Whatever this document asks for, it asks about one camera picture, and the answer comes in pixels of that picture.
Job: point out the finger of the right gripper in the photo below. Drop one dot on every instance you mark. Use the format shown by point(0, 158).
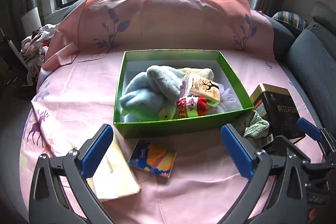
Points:
point(312, 132)

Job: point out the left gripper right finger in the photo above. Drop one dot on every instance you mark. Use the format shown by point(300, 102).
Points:
point(254, 164)

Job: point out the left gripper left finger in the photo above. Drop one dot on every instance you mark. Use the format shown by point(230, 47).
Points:
point(48, 202)

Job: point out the green knitted cloth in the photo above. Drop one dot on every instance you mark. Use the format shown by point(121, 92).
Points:
point(254, 128)

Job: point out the blue orange Tempo tissue pack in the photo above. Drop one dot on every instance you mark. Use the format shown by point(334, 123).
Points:
point(152, 158)

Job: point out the black gold tea tin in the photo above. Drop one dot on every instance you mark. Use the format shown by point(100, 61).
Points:
point(275, 105)

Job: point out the yellow tissue pack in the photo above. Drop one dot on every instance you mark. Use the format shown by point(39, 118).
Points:
point(113, 178)

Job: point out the grey sofa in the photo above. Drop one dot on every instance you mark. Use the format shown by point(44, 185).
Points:
point(308, 59)

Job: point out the white mesh sponge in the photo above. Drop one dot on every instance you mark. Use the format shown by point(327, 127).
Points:
point(228, 102)

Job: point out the pink printed bed sheet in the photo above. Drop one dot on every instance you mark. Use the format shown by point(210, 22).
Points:
point(76, 92)

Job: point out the striped cushion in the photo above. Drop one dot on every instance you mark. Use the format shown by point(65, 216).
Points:
point(291, 19)

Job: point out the cream fluffy towel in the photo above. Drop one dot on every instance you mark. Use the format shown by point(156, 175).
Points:
point(206, 73)

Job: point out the red white sock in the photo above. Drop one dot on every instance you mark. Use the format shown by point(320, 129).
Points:
point(189, 107)

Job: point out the light blue plush towel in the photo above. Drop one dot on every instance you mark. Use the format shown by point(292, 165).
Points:
point(150, 91)

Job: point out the yellow green plush toy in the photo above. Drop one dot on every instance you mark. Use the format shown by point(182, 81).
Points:
point(166, 113)

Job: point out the pile of clothes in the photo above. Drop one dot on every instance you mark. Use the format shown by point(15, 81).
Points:
point(34, 49)

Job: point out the green cardboard box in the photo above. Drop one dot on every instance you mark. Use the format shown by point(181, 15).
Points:
point(222, 64)

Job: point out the white lamp shade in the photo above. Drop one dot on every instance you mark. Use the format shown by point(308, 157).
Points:
point(31, 21)

